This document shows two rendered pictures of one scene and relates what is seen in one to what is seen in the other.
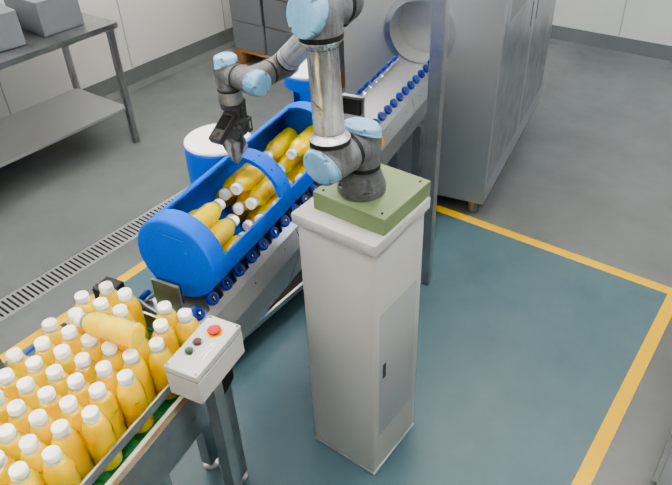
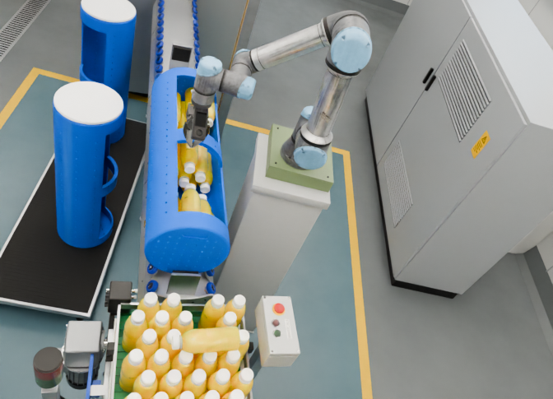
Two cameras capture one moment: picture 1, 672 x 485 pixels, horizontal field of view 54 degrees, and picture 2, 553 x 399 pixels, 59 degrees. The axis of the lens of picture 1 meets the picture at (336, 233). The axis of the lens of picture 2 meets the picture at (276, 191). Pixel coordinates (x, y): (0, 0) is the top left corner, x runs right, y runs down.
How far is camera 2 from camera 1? 1.41 m
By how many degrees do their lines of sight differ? 40
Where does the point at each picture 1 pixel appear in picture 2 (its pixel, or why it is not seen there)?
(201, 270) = (216, 255)
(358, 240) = (316, 200)
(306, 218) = (267, 187)
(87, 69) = not seen: outside the picture
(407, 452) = not seen: hidden behind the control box
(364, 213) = (316, 178)
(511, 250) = (248, 138)
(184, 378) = (286, 355)
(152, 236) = (171, 238)
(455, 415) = not seen: hidden behind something
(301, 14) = (352, 53)
